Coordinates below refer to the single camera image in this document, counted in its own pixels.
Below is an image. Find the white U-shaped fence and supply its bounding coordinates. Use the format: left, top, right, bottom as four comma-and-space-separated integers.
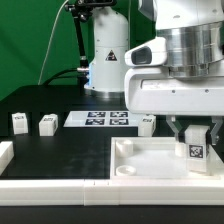
0, 140, 224, 207

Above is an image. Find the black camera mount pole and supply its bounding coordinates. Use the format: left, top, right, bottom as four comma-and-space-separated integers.
65, 0, 117, 71

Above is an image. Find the black cable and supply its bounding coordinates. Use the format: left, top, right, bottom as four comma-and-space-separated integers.
43, 69, 89, 87

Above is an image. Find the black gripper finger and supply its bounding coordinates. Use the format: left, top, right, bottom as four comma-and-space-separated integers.
166, 115, 182, 140
210, 116, 223, 145

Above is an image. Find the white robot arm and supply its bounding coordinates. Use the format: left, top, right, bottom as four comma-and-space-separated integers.
86, 0, 224, 144

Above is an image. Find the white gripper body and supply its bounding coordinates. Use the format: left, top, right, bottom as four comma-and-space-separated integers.
124, 67, 224, 116

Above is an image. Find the white AprilTag base sheet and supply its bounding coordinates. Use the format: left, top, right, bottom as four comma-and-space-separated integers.
64, 111, 142, 127

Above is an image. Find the white cable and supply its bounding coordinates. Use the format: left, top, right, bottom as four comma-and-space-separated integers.
37, 0, 69, 86

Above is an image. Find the white square tabletop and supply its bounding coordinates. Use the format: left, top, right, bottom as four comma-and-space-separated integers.
110, 137, 224, 180

